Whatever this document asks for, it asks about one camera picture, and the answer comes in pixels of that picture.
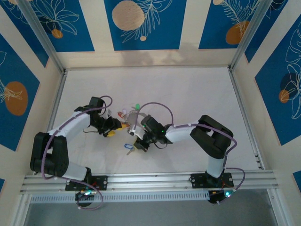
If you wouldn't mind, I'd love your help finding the perforated metal key holder plate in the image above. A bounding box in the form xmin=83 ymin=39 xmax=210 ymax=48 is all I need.
xmin=126 ymin=109 xmax=152 ymax=136

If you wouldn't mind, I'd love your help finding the aluminium mounting rail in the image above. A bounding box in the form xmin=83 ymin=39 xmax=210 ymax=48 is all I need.
xmin=20 ymin=169 xmax=279 ymax=193

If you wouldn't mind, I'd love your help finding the aluminium table side rail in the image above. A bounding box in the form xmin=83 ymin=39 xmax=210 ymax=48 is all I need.
xmin=35 ymin=70 xmax=69 ymax=176
xmin=228 ymin=67 xmax=265 ymax=171

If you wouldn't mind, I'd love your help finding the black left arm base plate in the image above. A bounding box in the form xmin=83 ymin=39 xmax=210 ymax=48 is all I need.
xmin=65 ymin=175 xmax=108 ymax=191

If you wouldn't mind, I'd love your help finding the white slotted cable duct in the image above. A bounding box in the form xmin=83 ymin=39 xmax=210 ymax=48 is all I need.
xmin=30 ymin=190 xmax=210 ymax=203

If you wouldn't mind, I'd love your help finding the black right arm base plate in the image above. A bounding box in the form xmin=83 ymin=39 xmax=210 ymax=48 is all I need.
xmin=190 ymin=173 xmax=233 ymax=189

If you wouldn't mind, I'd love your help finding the aluminium frame post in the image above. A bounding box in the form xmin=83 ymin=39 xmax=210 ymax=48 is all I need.
xmin=229 ymin=0 xmax=276 ymax=71
xmin=17 ymin=0 xmax=66 ymax=74

